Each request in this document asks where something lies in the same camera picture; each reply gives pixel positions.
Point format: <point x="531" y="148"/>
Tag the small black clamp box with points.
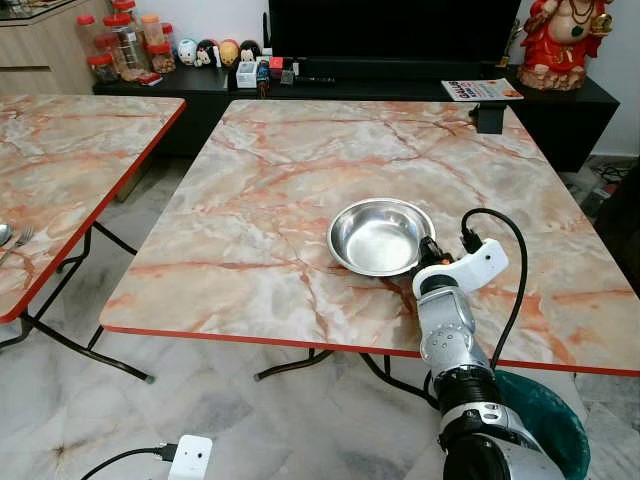
<point x="490" y="118"/>

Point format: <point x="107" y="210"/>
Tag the light wooden cabinet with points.
<point x="40" y="55"/>

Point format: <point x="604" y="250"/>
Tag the red laughing buddha statue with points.
<point x="562" y="45"/>

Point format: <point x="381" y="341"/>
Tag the small red cube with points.
<point x="275" y="64"/>

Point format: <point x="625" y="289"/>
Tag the yellow figurine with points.
<point x="229" y="53"/>

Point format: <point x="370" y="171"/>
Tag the black flat television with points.
<point x="390" y="30"/>

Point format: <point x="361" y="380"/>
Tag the black remote control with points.
<point x="315" y="78"/>

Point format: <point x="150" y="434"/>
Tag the black television console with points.
<point x="560" y="125"/>

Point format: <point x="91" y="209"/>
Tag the dark sofa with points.
<point x="620" y="235"/>

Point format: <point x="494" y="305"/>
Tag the small squat red-lid jar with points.
<point x="102" y="68"/>

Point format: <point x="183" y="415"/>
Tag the dark round figurine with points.
<point x="250" y="52"/>

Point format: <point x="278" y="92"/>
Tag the white and blue figurine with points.
<point x="187" y="52"/>

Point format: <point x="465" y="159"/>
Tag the small white box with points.
<point x="246" y="76"/>

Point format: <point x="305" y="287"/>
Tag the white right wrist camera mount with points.
<point x="470" y="268"/>

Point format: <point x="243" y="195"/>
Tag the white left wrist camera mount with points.
<point x="190" y="458"/>

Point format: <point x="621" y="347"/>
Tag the silver fork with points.
<point x="18" y="243"/>

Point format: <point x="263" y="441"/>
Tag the printed leaflet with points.
<point x="482" y="90"/>

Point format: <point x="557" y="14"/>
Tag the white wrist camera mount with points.
<point x="470" y="268"/>
<point x="190" y="458"/>

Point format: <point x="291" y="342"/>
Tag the silver spoon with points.
<point x="4" y="234"/>

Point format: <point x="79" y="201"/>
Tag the stainless steel bowl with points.
<point x="380" y="240"/>

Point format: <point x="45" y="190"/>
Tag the flat red packet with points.
<point x="150" y="78"/>

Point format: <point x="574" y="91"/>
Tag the small blue bottle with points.
<point x="264" y="78"/>

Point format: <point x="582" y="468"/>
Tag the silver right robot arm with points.
<point x="445" y="330"/>

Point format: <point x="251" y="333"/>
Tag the large clear red-lid jar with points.
<point x="127" y="45"/>

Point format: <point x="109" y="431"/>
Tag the black and white figurine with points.
<point x="207" y="54"/>

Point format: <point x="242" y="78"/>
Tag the green-lined trash bin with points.
<point x="555" y="425"/>

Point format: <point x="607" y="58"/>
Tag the slim clear red-lid jar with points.
<point x="88" y="32"/>

